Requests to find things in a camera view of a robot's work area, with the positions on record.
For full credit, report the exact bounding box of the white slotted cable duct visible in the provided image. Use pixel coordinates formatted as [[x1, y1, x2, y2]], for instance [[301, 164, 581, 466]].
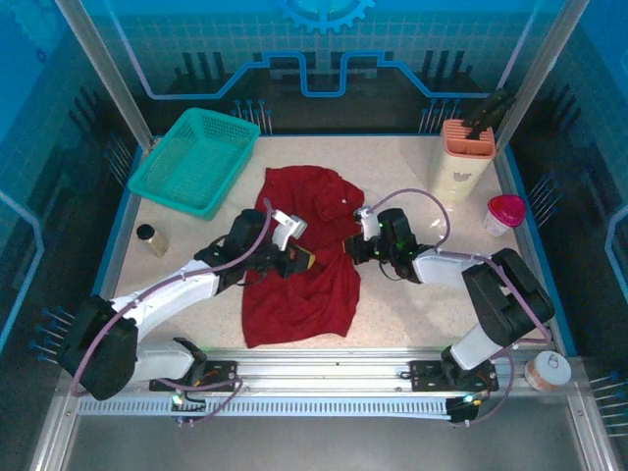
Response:
[[78, 395, 452, 419]]

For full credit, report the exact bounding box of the copper tape roll white top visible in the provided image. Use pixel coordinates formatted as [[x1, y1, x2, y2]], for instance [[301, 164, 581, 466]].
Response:
[[523, 350, 572, 393]]

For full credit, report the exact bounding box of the cream knife block orange top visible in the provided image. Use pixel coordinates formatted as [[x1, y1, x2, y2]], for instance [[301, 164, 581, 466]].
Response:
[[430, 119, 497, 201]]

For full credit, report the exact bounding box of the small jar black lid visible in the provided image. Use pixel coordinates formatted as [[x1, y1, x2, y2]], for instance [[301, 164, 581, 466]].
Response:
[[135, 223, 170, 258]]

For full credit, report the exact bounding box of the aluminium frame post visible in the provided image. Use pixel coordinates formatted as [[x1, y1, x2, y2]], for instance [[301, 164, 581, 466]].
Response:
[[52, 0, 163, 151], [493, 0, 593, 148]]

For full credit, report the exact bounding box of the teal plastic basket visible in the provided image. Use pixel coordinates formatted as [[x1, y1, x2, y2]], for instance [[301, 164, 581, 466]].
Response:
[[127, 107, 261, 222]]

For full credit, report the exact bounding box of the black knife handle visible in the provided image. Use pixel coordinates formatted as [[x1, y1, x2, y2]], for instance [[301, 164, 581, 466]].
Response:
[[464, 89, 516, 141]]

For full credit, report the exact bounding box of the red t-shirt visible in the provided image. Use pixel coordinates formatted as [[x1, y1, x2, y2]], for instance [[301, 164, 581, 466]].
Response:
[[240, 165, 367, 349]]

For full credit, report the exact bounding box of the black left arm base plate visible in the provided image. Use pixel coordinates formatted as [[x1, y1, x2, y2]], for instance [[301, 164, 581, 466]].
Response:
[[198, 360, 239, 393]]

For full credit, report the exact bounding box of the clear cup pink lid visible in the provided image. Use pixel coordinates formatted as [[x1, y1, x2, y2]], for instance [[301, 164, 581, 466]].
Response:
[[483, 193, 527, 238]]

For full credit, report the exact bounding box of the small black controller board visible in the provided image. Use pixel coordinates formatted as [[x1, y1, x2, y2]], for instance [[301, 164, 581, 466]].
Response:
[[448, 394, 487, 427], [169, 392, 207, 427]]

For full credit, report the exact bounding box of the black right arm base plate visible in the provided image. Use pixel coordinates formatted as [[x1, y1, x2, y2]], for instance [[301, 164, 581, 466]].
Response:
[[409, 360, 499, 393]]

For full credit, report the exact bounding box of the aluminium mounting rail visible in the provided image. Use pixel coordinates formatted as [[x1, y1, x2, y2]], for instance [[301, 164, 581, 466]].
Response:
[[102, 346, 541, 393]]

